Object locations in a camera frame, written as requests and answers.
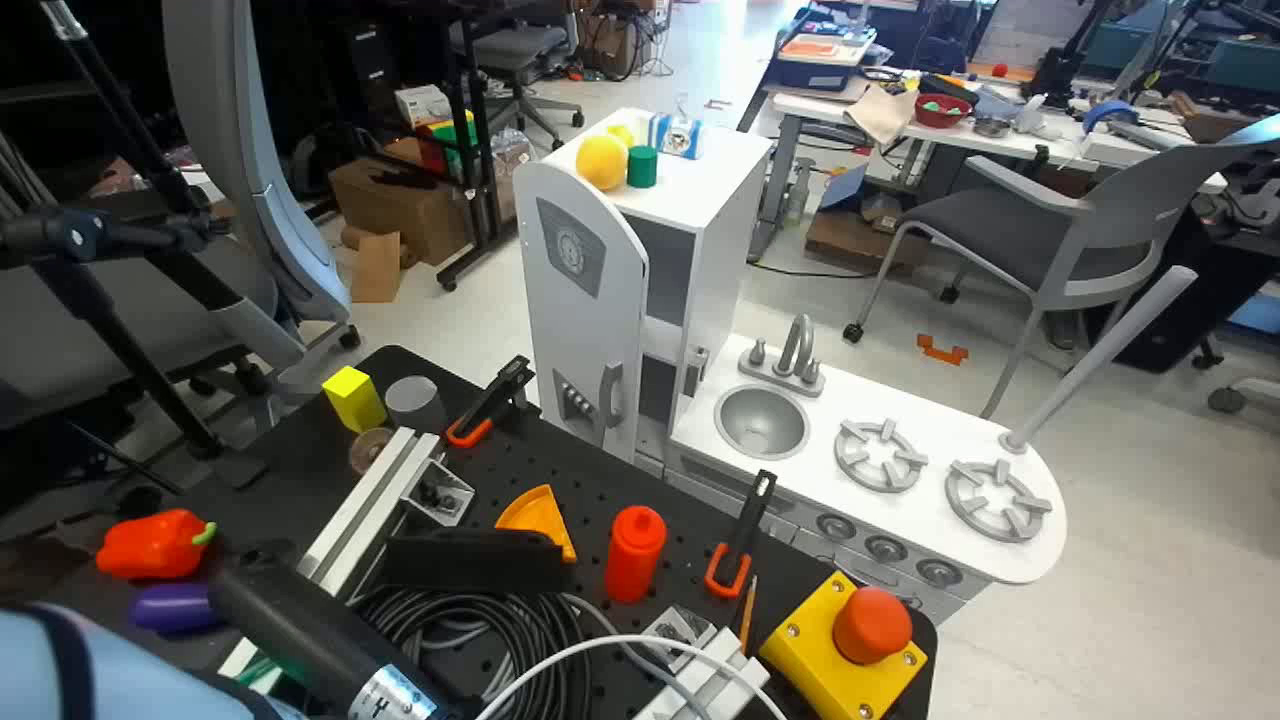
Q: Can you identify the white toy kitchen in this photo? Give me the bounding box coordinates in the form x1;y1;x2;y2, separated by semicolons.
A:
511;110;1073;625

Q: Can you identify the green toy cup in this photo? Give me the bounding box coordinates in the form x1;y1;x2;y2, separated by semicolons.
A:
623;142;663;192

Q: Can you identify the red toy bell pepper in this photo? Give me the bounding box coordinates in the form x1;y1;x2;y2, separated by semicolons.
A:
90;506;219;583

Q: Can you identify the purple toy eggplant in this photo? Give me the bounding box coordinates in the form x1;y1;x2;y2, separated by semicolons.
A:
129;582;222;642

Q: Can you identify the orange wedge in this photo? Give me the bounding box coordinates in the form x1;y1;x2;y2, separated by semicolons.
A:
491;480;584;568

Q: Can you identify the orange cylinder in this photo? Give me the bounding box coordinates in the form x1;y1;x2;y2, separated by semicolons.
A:
600;500;670;611

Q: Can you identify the blue white small carton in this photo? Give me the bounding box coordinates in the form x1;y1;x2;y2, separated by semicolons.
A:
643;110;707;164

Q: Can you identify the grey cylinder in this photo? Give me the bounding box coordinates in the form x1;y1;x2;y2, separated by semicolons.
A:
381;374;449;426

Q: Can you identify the black foam block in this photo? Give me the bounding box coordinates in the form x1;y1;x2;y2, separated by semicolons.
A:
372;528;579;599

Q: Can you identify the orange pencil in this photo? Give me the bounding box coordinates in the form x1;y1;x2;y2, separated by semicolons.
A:
736;571;762;658

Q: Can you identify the brown disc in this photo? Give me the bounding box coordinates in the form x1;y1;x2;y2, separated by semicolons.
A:
347;426;396;474

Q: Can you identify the small cardboard box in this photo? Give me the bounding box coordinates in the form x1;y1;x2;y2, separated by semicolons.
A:
331;226;408;307

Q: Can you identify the large cardboard box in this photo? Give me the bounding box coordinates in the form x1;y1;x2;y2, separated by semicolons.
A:
325;155;472;267

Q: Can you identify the yellow block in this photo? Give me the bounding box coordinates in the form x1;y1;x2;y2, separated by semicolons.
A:
319;364;391;436

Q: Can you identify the aluminium extrusion bar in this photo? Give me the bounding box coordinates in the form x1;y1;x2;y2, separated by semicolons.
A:
293;426;449;599

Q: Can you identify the white desk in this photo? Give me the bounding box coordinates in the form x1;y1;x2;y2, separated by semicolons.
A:
747;81;1202;274

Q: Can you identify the dark swivel chair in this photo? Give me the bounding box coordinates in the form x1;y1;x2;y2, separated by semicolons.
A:
465;14;590;154

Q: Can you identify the tan paper sheet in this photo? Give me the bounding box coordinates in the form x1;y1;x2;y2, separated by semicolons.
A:
847;81;923;150

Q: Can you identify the yellow emergency stop button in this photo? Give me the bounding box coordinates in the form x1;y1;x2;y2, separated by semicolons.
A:
755;568;933;720

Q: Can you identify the box with orange lid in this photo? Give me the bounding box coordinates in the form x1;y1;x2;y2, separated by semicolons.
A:
762;4;882;97

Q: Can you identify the red bowl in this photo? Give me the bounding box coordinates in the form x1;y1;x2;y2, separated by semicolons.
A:
913;86;980;133

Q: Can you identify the grey office chair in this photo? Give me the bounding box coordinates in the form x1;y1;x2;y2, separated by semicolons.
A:
841;113;1280;421

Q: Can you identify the white curved panel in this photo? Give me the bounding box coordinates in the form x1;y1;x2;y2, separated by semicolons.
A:
157;0;361;351

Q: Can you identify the black clamp orange handle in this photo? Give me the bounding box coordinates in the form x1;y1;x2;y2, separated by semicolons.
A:
441;351;539;455
700;468;781;605

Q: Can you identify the silver metal bracket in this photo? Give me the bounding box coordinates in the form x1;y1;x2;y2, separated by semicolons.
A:
404;460;479;531

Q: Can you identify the white cable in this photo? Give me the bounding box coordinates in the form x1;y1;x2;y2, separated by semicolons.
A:
472;630;791;720

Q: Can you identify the orange bracket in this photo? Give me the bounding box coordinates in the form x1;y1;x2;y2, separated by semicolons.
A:
913;333;972;374

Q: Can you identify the white metal bracket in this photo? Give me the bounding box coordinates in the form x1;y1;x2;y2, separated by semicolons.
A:
631;605;777;720

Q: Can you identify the black cable coil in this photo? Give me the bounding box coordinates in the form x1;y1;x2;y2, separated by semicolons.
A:
353;583;631;720

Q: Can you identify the black tube silver ring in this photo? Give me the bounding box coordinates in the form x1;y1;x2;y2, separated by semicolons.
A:
211;563;452;720

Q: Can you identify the black camera tripod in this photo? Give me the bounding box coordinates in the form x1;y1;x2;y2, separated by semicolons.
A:
0;0;272;463

